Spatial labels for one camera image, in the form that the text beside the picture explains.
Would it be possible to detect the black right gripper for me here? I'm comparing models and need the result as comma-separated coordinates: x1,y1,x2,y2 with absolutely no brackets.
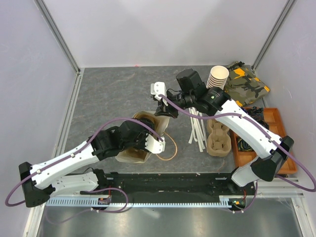
155,91,195,119

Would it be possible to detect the white straw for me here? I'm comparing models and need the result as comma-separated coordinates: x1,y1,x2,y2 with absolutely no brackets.
198,119,207,151
192,117,200,142
188,117,207,153
188,117,196,144

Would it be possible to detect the cardboard cup carrier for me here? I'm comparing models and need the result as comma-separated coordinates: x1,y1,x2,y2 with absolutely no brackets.
206,119,232,158

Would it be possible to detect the brown paper takeout bag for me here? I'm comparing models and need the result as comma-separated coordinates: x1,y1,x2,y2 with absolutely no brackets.
115,111,178,164

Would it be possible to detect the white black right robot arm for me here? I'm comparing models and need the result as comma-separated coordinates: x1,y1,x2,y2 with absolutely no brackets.
151,69,294,195

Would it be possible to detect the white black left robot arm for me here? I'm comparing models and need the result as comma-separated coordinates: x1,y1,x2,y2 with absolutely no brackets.
19,118,155,207

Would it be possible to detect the stack of paper cups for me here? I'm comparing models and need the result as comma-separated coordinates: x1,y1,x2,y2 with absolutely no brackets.
206,66,229,89

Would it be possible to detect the camouflage fabric cloth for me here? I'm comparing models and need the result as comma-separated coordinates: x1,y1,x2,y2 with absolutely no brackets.
224,61,270,107

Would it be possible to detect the orange compartment tray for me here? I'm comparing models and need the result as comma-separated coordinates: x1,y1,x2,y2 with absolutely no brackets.
230,107,297,176

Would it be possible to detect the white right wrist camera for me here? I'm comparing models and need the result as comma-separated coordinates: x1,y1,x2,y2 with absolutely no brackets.
150,81,168,106

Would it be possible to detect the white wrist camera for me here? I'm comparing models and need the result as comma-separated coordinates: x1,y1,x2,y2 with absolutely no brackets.
150,81,168,106
145,134,165,154

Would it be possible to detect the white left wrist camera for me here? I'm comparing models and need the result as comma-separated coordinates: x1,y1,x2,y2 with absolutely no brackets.
145,134,165,154

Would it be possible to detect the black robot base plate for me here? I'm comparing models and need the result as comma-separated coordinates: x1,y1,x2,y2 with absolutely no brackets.
64,171,257,198

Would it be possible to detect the white slotted cable duct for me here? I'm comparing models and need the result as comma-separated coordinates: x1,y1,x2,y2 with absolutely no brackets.
45,197,239,208

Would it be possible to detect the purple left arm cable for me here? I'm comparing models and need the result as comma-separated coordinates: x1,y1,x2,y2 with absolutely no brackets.
4,118,165,224

